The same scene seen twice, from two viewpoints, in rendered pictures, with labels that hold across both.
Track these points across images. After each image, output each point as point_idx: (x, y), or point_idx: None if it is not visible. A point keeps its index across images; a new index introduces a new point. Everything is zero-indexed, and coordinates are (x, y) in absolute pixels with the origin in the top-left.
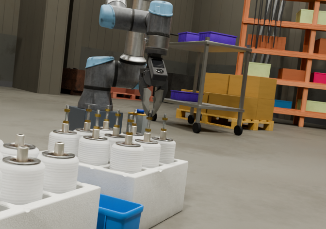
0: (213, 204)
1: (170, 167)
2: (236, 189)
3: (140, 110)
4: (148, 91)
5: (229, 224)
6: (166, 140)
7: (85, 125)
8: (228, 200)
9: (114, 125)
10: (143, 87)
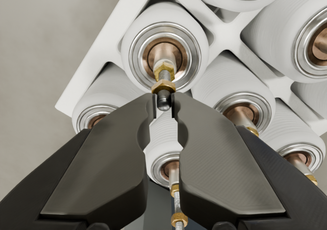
0: (39, 106)
1: (102, 28)
2: (2, 172)
3: None
4: (215, 175)
5: (17, 8)
6: (97, 105)
7: (309, 169)
8: (15, 126)
9: (257, 132)
10: (283, 216)
